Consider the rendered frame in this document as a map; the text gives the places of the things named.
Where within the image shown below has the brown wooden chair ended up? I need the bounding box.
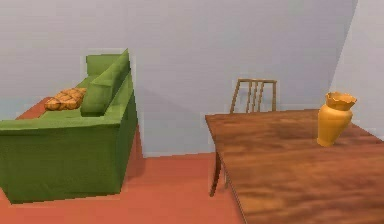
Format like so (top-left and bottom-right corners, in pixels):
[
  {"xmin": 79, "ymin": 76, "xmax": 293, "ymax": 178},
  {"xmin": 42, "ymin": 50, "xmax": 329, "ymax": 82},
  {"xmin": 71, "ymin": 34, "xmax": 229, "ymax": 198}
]
[{"xmin": 223, "ymin": 78, "xmax": 278, "ymax": 190}]

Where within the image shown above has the brown wooden table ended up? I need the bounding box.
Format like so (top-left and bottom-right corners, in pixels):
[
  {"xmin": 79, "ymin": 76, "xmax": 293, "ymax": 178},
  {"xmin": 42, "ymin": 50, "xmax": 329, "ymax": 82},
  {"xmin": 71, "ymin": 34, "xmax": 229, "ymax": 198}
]
[{"xmin": 204, "ymin": 108, "xmax": 384, "ymax": 224}]

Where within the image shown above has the orange quilted cushion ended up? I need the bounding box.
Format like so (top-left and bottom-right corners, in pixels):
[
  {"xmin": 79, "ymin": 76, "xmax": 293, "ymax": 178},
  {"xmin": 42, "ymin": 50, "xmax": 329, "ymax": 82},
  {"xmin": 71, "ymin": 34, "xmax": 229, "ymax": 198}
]
[{"xmin": 44, "ymin": 87, "xmax": 88, "ymax": 112}]

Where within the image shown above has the green sofa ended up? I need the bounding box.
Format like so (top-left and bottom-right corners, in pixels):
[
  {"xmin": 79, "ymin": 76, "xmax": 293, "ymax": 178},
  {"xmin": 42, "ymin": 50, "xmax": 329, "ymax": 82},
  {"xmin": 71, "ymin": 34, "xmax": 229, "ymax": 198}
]
[{"xmin": 0, "ymin": 48, "xmax": 139, "ymax": 205}]

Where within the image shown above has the yellow vase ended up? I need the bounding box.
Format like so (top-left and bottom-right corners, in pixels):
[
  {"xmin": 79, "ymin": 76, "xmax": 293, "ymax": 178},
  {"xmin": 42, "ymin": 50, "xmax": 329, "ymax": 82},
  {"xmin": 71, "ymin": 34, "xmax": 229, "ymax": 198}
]
[{"xmin": 316, "ymin": 91, "xmax": 358, "ymax": 148}]

